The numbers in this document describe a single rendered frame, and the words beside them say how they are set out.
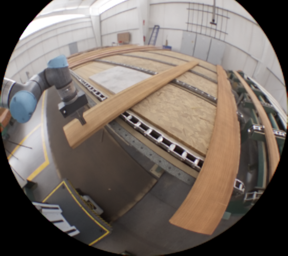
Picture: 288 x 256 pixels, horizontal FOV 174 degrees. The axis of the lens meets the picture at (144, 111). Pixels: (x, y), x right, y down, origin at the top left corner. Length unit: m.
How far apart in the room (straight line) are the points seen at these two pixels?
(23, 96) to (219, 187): 0.65
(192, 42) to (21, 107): 5.90
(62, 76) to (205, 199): 0.64
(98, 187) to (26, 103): 1.19
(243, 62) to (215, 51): 1.89
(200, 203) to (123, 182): 0.97
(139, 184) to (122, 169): 0.27
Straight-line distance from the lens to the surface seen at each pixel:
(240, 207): 0.97
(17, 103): 0.27
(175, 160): 0.43
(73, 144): 0.48
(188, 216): 0.39
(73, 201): 1.11
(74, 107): 0.43
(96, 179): 1.33
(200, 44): 5.74
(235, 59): 6.38
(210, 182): 0.43
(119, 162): 1.28
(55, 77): 0.37
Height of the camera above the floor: 1.21
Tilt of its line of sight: 44 degrees down
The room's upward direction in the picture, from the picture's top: 2 degrees clockwise
